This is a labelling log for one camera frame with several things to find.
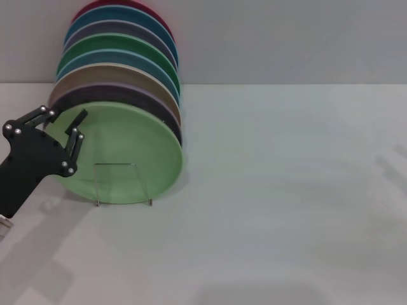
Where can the beige plate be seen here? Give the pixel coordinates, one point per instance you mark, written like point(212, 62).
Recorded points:
point(111, 74)

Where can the teal blue plate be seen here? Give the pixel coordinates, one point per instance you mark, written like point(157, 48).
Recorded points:
point(127, 14)

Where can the light blue plate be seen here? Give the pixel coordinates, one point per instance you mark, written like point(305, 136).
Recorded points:
point(121, 58)

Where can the grey plate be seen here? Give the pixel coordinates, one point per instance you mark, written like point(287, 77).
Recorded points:
point(121, 28)

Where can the maroon red plate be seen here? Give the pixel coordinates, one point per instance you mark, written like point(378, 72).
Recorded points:
point(167, 27)

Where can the lavender purple plate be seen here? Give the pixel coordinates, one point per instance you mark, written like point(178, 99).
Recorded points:
point(127, 95)

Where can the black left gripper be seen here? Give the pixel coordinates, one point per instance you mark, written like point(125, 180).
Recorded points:
point(28, 162)

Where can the light green plate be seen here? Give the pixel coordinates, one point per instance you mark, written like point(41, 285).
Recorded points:
point(127, 149)

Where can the clear acrylic plate rack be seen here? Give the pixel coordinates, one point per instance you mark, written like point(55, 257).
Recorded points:
point(140, 184)

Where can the dark green plate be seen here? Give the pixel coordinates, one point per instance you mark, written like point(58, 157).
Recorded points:
point(121, 43)

